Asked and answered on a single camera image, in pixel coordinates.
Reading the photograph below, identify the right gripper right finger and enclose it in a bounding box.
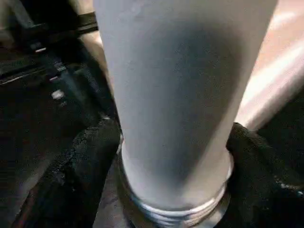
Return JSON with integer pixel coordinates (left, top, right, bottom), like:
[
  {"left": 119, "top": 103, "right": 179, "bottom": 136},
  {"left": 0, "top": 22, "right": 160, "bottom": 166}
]
[{"left": 221, "top": 122, "right": 304, "bottom": 228}]

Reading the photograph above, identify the white plastic table top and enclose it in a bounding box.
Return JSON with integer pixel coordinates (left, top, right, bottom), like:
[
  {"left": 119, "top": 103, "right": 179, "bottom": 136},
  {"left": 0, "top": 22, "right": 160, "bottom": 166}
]
[{"left": 66, "top": 0, "right": 304, "bottom": 133}]

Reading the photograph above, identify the white plastic table leg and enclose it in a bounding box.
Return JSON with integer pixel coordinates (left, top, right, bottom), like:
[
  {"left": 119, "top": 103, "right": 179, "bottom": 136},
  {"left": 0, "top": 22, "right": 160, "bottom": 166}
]
[{"left": 92, "top": 0, "right": 279, "bottom": 228}]

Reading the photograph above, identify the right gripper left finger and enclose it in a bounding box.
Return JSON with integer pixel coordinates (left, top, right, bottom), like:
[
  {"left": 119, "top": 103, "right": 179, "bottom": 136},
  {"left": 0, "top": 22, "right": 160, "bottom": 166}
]
[{"left": 10, "top": 118, "right": 123, "bottom": 228}]

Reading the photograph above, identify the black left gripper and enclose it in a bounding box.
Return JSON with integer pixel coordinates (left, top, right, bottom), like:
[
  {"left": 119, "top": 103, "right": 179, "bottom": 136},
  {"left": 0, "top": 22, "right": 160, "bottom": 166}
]
[{"left": 0, "top": 10, "right": 117, "bottom": 125}]

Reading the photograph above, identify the black plastic mat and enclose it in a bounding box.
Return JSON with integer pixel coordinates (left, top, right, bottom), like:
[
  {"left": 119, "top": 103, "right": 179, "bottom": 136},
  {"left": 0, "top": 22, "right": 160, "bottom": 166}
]
[{"left": 0, "top": 0, "right": 304, "bottom": 228}]

